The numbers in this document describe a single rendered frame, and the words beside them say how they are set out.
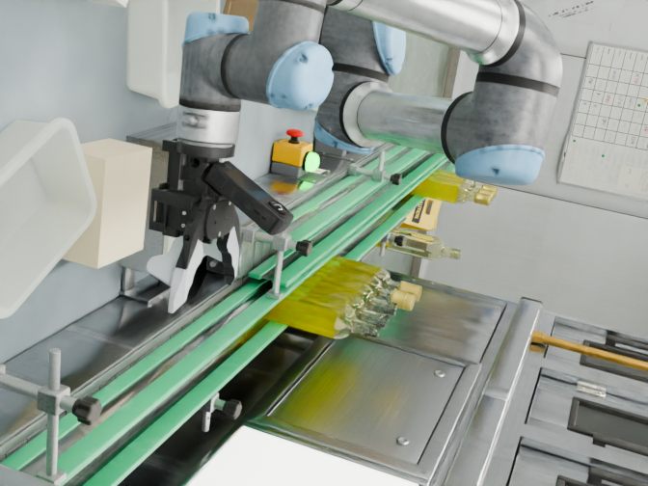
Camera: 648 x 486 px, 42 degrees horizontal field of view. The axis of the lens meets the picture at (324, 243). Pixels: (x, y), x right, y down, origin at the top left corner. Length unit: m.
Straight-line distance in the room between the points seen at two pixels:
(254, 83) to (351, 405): 0.79
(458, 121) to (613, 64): 6.12
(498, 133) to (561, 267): 6.53
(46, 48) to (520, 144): 0.64
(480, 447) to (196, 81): 0.85
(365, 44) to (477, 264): 6.34
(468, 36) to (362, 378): 0.79
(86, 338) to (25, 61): 0.42
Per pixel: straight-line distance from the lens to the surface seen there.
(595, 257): 7.63
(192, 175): 1.05
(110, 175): 1.21
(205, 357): 1.31
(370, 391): 1.63
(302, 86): 0.92
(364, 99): 1.47
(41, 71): 1.18
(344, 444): 1.45
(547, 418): 1.77
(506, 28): 1.15
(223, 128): 1.01
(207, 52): 1.00
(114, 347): 1.29
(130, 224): 1.28
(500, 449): 1.59
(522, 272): 7.74
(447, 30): 1.09
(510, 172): 1.17
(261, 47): 0.94
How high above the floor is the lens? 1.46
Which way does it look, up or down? 17 degrees down
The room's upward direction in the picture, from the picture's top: 104 degrees clockwise
